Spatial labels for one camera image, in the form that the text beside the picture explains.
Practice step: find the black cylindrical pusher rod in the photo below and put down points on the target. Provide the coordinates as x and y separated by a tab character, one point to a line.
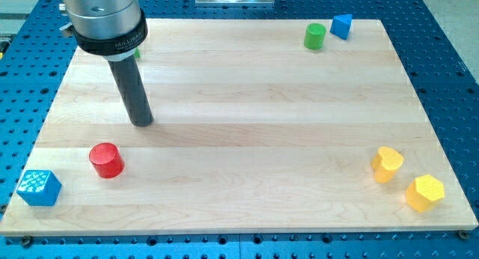
131	88

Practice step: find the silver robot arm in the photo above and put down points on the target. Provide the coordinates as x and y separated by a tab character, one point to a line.
112	29

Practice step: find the yellow hexagon block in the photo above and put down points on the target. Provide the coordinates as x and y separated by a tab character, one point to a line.
424	193

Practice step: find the blue cube block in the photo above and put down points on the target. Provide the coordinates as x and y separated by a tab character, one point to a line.
39	188

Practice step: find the green cylinder block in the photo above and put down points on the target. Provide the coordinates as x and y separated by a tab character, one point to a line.
314	36

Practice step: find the yellow heart block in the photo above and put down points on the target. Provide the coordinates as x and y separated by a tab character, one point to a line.
385	164

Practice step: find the small green block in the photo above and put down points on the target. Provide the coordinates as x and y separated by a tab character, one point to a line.
137	53

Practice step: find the blue triangle block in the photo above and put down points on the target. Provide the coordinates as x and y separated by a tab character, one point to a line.
341	25

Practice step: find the wooden board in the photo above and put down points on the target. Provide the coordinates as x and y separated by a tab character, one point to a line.
252	133

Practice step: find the red cylinder block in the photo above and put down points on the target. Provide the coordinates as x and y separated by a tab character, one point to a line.
106	160

